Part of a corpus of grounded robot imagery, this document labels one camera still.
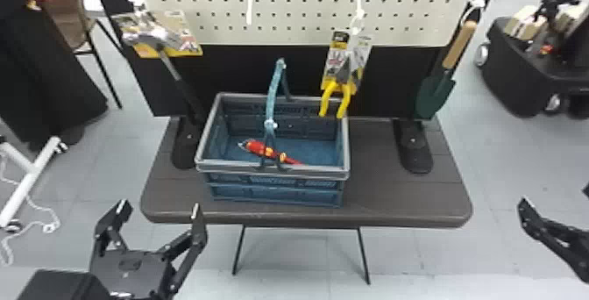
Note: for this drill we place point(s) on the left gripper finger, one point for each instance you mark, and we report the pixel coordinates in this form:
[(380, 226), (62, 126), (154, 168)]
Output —
[(109, 228), (195, 239)]

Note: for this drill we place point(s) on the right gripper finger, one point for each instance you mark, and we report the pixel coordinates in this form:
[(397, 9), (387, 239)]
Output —
[(554, 237)]

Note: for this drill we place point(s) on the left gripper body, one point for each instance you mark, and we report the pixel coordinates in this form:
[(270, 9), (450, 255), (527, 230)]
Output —
[(131, 272)]

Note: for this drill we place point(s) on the white stand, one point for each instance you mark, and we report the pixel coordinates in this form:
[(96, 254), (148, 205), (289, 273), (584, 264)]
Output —
[(27, 179)]

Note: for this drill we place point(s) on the blue basket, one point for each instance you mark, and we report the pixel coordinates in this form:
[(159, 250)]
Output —
[(276, 179)]

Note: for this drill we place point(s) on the red screwdriver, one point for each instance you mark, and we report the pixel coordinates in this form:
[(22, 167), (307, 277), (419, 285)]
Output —
[(264, 150)]

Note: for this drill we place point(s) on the person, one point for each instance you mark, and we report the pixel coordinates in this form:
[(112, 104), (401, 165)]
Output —
[(37, 76)]

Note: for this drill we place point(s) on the hammer on yellow card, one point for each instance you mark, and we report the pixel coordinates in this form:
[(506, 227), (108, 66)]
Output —
[(152, 32)]

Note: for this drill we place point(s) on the brown chair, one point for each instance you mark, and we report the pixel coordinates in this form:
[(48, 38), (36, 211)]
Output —
[(69, 21)]

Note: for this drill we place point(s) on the yellow pliers on card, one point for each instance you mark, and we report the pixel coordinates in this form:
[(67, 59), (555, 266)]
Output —
[(343, 69)]

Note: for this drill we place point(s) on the white pegboard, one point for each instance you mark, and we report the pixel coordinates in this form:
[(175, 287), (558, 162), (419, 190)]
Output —
[(299, 7)]

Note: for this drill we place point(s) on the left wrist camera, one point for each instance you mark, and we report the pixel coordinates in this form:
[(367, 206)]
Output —
[(55, 287)]

